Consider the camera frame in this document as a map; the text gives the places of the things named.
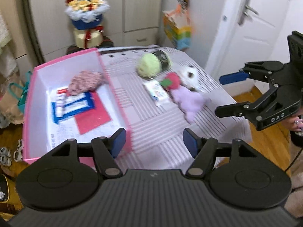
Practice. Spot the white door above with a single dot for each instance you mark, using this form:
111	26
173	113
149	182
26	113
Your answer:
260	35

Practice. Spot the person's right hand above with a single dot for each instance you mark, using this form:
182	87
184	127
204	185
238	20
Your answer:
296	124

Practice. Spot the dark bag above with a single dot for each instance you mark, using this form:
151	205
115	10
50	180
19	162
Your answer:
6	189

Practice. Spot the beige wardrobe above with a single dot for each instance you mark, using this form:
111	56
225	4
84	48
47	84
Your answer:
139	4

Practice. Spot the red envelope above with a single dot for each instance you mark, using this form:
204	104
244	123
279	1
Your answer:
94	120

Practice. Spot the red plush toy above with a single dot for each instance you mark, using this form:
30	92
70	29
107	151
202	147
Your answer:
174	80

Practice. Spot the small tissue packet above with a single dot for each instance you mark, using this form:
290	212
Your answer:
156	91

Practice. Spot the green yarn ball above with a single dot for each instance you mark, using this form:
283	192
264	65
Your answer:
148	65

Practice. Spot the wooden board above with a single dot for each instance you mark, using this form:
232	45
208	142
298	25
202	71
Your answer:
11	0

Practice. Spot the purple plush toy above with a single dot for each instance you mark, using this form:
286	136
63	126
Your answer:
187	99

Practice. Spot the flower bouquet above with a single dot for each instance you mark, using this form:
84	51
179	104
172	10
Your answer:
86	21

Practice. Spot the pink floral cloth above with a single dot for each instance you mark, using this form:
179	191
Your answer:
85	82

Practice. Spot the pink cardboard box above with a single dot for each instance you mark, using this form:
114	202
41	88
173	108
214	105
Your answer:
37	99

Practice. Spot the striped sheet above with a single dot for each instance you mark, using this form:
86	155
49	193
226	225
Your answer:
153	127

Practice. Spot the dark stool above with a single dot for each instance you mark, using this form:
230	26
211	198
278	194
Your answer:
107	43

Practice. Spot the brown paper bag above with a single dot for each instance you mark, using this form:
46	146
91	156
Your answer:
9	108

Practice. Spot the panda plush toy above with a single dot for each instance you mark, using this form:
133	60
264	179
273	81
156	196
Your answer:
189	78

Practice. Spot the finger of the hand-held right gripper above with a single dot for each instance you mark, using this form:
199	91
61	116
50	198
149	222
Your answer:
232	110
233	78

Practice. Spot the blue wet wipes packet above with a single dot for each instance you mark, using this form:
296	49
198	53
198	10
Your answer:
80	105

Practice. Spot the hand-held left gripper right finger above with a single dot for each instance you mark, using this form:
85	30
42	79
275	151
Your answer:
190	141

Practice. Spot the white sandal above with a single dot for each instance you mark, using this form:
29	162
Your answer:
18	150
5	157

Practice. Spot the white paper sheet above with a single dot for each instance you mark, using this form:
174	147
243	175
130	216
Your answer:
64	132

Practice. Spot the colourful paper bag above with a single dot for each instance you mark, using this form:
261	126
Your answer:
180	32

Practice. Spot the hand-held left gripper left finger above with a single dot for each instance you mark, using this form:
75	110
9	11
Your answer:
118	141

